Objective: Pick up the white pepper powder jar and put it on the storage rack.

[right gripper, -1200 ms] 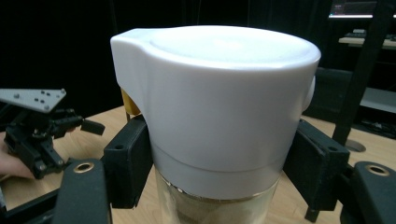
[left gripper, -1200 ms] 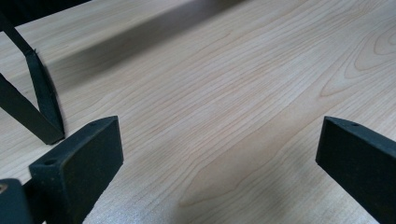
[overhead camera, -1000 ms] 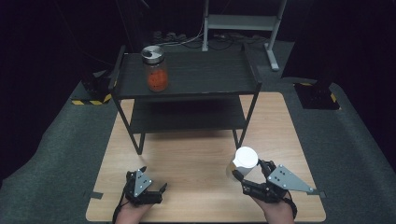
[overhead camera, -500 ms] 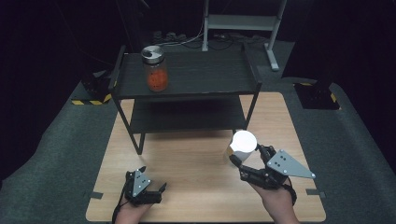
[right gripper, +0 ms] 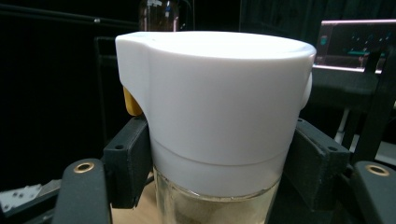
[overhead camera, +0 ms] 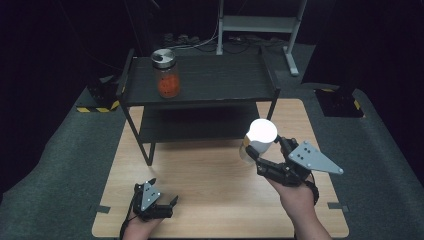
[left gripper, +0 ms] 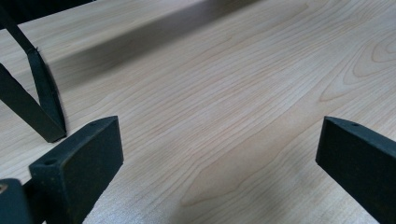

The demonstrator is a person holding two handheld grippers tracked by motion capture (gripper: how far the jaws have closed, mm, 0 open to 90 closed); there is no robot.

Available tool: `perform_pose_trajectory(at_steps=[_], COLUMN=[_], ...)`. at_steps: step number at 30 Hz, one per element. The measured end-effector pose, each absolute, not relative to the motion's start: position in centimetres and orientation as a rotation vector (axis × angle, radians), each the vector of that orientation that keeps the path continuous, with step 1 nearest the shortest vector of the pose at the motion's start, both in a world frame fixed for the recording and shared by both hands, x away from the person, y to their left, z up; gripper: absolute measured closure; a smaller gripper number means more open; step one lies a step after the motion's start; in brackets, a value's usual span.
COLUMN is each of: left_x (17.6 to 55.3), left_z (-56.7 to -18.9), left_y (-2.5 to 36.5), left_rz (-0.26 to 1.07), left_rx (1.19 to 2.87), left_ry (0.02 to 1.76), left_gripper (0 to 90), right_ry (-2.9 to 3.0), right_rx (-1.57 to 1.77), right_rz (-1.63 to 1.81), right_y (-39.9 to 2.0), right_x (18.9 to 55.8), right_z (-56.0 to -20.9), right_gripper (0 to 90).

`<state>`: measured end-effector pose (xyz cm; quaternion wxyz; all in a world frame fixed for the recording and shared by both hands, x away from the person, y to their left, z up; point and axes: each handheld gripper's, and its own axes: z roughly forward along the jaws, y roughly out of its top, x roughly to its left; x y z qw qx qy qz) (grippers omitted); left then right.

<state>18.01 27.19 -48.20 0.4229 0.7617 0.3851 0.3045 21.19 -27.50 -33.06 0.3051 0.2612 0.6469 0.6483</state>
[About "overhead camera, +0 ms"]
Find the black base with hazard tape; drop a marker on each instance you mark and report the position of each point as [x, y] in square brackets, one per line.
[101, 95]
[338, 101]

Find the grey metal stand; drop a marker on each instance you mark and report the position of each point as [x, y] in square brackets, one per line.
[260, 24]

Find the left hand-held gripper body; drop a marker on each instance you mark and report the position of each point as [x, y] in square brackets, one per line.
[150, 198]

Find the grey tape strip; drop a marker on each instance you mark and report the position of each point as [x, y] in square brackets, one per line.
[100, 209]
[337, 206]

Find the person's right hand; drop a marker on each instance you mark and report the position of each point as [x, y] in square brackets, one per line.
[296, 198]

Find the glass jar with metal lid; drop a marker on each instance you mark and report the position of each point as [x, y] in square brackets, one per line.
[168, 85]

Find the person's left hand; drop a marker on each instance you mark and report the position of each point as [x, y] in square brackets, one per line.
[145, 226]

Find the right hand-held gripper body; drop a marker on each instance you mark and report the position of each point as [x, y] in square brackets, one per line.
[310, 158]

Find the white plastic jar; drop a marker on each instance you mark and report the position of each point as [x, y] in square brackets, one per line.
[261, 133]

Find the black metal shelf rack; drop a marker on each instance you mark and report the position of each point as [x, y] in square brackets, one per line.
[206, 76]

